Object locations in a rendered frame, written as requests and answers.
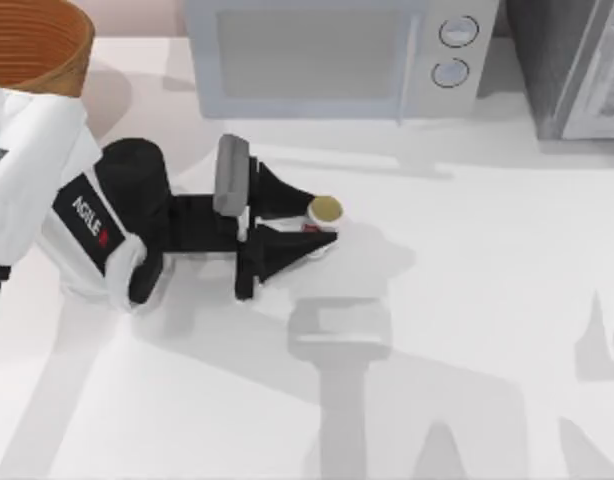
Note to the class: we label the pale microwave oven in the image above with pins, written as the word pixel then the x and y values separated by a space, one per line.
pixel 452 105

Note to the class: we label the microwave oven door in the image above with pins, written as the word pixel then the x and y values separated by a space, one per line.
pixel 307 55

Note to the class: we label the brown woven basket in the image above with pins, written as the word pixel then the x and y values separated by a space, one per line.
pixel 37 45

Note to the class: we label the pale grey rounded box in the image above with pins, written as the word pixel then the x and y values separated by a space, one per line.
pixel 232 175

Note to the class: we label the white cup with tan lid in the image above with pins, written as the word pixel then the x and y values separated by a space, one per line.
pixel 325 209

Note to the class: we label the microwave oven knob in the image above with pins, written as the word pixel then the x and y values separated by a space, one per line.
pixel 459 30
pixel 450 72

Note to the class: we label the grey cabinet with dark inside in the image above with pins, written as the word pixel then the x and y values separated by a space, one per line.
pixel 577 65

